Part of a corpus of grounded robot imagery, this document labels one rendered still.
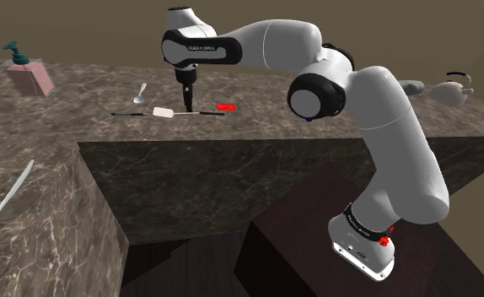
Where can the red flat card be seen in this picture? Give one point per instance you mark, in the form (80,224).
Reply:
(226,107)

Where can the grey rounded object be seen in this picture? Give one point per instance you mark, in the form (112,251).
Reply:
(414,86)

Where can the thin black rod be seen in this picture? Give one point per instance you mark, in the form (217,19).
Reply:
(129,114)

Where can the long white knife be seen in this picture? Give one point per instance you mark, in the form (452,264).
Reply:
(3,203)

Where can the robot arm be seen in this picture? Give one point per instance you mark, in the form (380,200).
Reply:
(390,135)

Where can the silver spoon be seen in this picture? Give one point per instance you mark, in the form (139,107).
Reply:
(139,96)

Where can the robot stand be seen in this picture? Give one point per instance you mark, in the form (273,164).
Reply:
(299,230)

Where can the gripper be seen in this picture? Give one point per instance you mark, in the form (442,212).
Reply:
(187,82)

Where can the pink soap dispenser teal pump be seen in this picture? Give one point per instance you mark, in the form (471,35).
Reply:
(30,78)

